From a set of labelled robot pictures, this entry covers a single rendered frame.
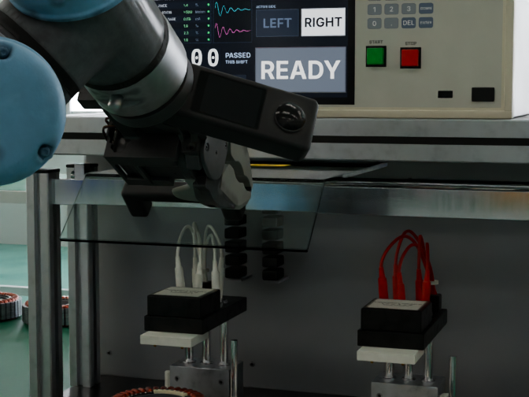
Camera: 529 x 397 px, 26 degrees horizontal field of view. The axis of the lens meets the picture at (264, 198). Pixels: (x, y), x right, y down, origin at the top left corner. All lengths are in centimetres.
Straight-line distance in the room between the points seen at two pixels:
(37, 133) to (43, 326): 82
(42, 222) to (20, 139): 78
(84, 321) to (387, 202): 45
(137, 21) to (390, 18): 54
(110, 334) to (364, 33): 54
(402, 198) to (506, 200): 11
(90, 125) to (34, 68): 76
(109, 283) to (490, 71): 59
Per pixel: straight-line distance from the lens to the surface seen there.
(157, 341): 125
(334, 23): 127
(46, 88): 59
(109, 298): 153
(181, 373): 136
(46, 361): 140
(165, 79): 81
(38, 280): 139
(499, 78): 124
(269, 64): 129
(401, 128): 122
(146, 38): 77
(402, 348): 120
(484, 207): 121
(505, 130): 121
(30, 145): 59
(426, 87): 125
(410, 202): 122
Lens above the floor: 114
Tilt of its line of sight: 5 degrees down
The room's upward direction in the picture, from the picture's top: straight up
